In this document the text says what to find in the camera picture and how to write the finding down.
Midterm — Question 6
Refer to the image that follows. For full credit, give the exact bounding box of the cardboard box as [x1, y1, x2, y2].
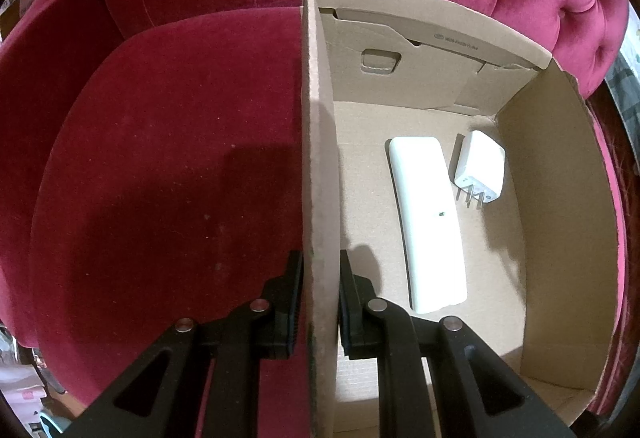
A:
[299, 0, 622, 438]

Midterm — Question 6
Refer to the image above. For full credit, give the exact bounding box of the white remote control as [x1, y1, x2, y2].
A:
[385, 136, 469, 315]

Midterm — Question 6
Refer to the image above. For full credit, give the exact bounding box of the pink and white bag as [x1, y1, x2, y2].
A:
[0, 358, 66, 438]

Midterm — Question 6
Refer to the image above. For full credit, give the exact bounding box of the large white wall charger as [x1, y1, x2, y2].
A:
[453, 130, 507, 211]

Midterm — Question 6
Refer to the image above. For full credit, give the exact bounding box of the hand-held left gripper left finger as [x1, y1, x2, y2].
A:
[64, 250, 305, 438]

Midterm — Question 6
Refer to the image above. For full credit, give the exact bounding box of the red velvet tufted armchair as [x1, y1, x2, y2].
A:
[0, 0, 633, 424]

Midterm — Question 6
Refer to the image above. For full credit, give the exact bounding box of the grey plaid blanket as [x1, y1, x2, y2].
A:
[605, 48, 640, 129]

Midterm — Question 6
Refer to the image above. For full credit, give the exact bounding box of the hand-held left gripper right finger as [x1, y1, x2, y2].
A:
[338, 248, 577, 438]

